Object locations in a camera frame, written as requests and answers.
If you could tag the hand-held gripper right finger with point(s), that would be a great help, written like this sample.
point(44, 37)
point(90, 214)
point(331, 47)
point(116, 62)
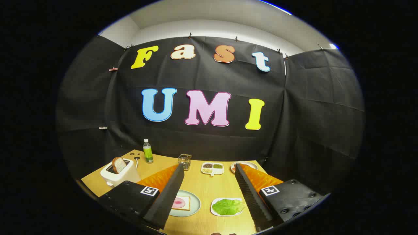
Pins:
point(249, 195)

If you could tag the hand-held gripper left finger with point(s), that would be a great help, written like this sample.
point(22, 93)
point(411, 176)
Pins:
point(169, 195)

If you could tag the green lettuce leaf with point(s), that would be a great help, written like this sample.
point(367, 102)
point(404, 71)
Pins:
point(228, 207)

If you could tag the brown-crust bread slice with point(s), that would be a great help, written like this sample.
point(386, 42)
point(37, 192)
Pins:
point(119, 164)

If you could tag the pink ham slice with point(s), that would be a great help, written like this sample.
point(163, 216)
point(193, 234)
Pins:
point(179, 203)

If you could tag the square white toast slice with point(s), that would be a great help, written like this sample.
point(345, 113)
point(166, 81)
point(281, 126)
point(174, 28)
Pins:
point(186, 200)

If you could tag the pale green round plate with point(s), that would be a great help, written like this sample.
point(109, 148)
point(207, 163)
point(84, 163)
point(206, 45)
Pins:
point(195, 205)

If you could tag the white oval plate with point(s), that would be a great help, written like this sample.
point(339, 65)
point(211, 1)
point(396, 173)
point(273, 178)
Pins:
point(252, 165)

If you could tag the white square plate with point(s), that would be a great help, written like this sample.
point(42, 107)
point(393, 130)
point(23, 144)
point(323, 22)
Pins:
point(214, 205)

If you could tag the white divided dish with beans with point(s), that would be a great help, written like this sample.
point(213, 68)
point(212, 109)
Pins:
point(212, 172)

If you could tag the green-label plastic bottle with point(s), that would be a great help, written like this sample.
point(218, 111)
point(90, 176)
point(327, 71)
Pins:
point(148, 153)

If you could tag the white toaster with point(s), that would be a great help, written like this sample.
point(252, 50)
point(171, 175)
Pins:
point(125, 176)

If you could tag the black backdrop cloth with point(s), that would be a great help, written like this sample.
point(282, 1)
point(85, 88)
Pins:
point(98, 98)

